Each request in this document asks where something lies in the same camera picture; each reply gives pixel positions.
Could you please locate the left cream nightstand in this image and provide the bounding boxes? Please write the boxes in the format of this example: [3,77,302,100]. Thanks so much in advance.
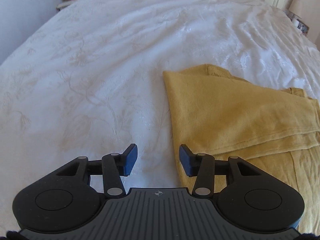
[56,0,75,11]

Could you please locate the right wooden photo frame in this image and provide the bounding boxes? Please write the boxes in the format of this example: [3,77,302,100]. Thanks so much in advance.
[297,20,310,36]

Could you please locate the yellow knit sweater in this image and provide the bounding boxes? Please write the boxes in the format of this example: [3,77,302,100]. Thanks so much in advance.
[163,64,319,234]

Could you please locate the right white table lamp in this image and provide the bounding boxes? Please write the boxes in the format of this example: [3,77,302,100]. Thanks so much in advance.
[289,0,302,18]

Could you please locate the white floral bedspread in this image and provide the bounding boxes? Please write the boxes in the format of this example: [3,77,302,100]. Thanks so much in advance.
[1,0,319,234]

